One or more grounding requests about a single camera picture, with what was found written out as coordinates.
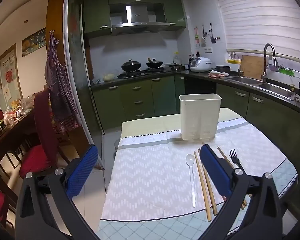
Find pale yellow table cloth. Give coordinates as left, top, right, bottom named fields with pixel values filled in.
left=121, top=107, right=246, bottom=140

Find wooden cutting board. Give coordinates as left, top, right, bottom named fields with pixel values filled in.
left=240, top=55, right=268, bottom=81

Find black plastic fork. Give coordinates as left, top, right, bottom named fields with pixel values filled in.
left=229, top=149, right=243, bottom=170

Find steel double sink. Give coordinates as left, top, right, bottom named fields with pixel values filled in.
left=226, top=76, right=295, bottom=101

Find steel range hood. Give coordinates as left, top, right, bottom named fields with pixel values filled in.
left=109, top=3, right=166, bottom=36

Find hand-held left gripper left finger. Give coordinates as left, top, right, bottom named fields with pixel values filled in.
left=15, top=144, right=99, bottom=240

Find green base cabinets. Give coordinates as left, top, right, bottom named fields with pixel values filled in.
left=91, top=74, right=300, bottom=140

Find dark wall clock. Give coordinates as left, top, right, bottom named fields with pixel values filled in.
left=21, top=27, right=47, bottom=57

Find black cooking pot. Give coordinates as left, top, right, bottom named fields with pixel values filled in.
left=215, top=65, right=231, bottom=76

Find glass sliding door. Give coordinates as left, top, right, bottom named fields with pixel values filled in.
left=63, top=0, right=108, bottom=170

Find black built-in appliance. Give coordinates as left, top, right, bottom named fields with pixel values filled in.
left=184, top=77, right=217, bottom=98

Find white plastic utensil holder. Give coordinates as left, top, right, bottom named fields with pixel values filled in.
left=179, top=93, right=222, bottom=140

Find white rice cooker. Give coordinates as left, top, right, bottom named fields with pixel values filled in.
left=190, top=57, right=213, bottom=73

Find white window blind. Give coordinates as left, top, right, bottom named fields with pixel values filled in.
left=213, top=0, right=300, bottom=64

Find clear plastic spoon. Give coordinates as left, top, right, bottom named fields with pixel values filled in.
left=185, top=154, right=197, bottom=208

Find tall steel faucet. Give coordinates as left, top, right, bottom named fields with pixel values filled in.
left=261, top=43, right=278, bottom=84

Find black gas stove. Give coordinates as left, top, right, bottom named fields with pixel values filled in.
left=117, top=67, right=172, bottom=79

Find hanging black utensil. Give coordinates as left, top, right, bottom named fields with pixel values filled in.
left=209, top=23, right=221, bottom=44

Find cluttered wooden dining table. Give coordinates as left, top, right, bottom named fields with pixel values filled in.
left=0, top=97, right=52, bottom=180

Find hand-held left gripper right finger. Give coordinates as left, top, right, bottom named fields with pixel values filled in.
left=199, top=144, right=283, bottom=240

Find checked apron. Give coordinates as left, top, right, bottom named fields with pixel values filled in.
left=45, top=31, right=82, bottom=132

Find wall poster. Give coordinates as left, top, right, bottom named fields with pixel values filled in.
left=0, top=52, right=23, bottom=112

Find red cushioned chair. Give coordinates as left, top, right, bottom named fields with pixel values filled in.
left=19, top=88, right=74, bottom=179

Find small steel faucet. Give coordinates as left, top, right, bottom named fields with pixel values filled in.
left=229, top=53, right=244, bottom=77

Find dark sauce bottles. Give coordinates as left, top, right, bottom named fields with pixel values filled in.
left=188, top=52, right=201, bottom=66

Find black wok with wooden handle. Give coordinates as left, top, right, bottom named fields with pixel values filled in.
left=145, top=58, right=165, bottom=69

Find green sink rack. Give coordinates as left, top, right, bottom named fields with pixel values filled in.
left=278, top=67, right=295, bottom=77

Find black wok with lid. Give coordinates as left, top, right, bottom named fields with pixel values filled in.
left=121, top=59, right=142, bottom=72

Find white patterned tablecloth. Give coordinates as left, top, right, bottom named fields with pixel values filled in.
left=97, top=121, right=298, bottom=240

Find red and white dish cloth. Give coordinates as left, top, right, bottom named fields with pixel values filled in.
left=208, top=70, right=229, bottom=79

